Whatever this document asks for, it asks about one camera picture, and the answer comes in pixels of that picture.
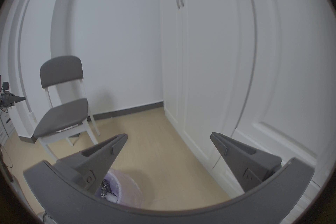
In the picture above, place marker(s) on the white printed wrapper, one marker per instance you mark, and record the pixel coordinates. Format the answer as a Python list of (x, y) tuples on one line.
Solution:
[(112, 198)]

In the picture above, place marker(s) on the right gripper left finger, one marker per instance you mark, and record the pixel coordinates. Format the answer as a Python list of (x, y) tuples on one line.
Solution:
[(91, 162)]

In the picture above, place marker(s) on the white wardrobe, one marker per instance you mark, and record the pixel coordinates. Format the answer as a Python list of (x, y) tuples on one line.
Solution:
[(210, 60)]

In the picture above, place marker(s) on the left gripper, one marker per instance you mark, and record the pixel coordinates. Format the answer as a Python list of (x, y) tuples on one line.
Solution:
[(5, 100)]

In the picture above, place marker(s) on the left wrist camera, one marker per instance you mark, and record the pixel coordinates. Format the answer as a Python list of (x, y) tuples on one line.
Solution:
[(5, 86)]

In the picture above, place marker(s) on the pale grey trash bin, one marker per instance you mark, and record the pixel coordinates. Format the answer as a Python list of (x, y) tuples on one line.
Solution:
[(119, 186)]

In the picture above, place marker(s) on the grey padded white chair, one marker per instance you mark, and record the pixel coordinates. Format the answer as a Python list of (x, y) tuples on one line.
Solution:
[(63, 115)]

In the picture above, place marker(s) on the black plastic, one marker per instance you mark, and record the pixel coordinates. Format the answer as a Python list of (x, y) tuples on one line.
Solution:
[(107, 186)]

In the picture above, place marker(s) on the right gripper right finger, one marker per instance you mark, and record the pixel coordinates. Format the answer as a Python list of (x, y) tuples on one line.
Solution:
[(242, 165)]

